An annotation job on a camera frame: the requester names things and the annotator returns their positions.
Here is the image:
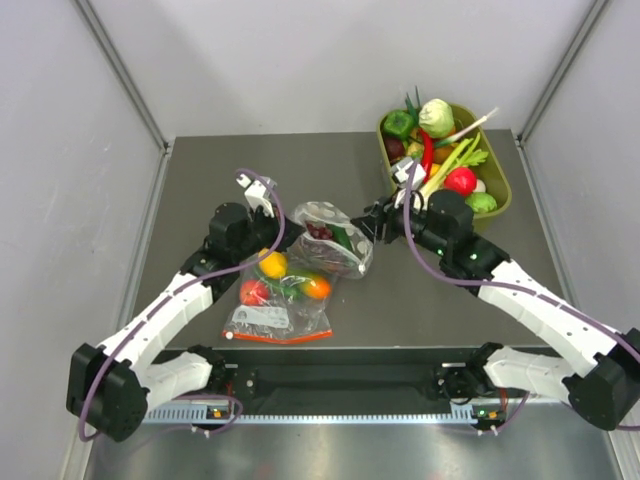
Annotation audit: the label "fake celery stalk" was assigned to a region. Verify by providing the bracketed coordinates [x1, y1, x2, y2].
[420, 133, 489, 197]

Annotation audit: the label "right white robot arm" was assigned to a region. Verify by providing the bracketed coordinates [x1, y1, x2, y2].
[351, 190, 639, 431]

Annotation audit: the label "polka dot zip bag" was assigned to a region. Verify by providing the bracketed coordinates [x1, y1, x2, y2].
[290, 201, 373, 279]

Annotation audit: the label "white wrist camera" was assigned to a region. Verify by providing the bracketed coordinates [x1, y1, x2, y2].
[391, 157, 426, 208]
[236, 173, 277, 218]

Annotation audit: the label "fake red chili pepper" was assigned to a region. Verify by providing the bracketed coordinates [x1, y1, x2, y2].
[419, 129, 434, 184]

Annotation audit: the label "fake green lettuce head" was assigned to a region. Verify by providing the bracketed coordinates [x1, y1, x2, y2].
[465, 192, 498, 215]

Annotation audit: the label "fake red radish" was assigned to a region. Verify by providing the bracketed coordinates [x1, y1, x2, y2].
[443, 167, 478, 197]

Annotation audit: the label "fake pale green cabbage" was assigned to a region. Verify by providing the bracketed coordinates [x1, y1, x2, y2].
[419, 99, 455, 139]

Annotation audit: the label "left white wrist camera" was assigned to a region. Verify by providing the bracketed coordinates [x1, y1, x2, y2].
[236, 173, 277, 218]

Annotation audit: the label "purple cable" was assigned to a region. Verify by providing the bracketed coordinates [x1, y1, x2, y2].
[402, 159, 640, 434]
[78, 168, 287, 442]

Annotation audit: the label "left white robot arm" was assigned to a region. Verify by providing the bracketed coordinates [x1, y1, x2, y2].
[66, 202, 303, 442]

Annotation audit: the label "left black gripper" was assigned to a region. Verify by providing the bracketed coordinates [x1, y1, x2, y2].
[233, 201, 306, 263]

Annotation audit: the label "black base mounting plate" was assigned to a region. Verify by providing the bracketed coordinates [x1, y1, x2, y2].
[142, 345, 526, 416]

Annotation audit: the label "fake dark red onion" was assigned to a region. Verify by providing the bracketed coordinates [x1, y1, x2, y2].
[383, 135, 406, 163]

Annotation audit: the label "fake orange mango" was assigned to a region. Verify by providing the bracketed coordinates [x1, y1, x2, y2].
[301, 275, 332, 300]

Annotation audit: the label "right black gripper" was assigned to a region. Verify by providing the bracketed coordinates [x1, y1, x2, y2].
[351, 186, 449, 257]

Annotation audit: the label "clear bag orange zipper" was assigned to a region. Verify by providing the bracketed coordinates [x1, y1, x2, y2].
[222, 253, 336, 345]

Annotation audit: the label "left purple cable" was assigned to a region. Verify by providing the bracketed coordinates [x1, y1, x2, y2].
[78, 168, 287, 442]

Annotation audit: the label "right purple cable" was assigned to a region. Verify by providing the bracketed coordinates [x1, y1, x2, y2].
[402, 159, 640, 434]

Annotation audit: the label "fake purple grapes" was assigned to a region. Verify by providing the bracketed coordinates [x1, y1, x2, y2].
[305, 222, 334, 240]

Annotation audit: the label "fake green cucumber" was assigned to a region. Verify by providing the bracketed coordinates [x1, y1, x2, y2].
[253, 267, 312, 301]

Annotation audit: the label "white slotted cable duct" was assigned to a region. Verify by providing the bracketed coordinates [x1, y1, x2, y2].
[143, 401, 506, 426]

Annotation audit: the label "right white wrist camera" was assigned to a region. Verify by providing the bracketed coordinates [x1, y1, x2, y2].
[391, 157, 426, 208]

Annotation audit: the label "fake yellow lemon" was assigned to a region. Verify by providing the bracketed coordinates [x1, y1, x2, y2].
[258, 252, 288, 279]

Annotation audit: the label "olive green plastic bin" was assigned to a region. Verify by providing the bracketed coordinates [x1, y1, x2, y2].
[377, 99, 512, 228]

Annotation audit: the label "fake red apple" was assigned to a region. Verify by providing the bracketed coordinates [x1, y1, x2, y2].
[239, 279, 270, 306]

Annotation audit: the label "fake green bell pepper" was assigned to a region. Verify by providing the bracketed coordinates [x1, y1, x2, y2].
[382, 110, 416, 141]

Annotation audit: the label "fake spring onion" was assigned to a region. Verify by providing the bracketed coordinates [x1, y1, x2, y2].
[435, 107, 499, 148]

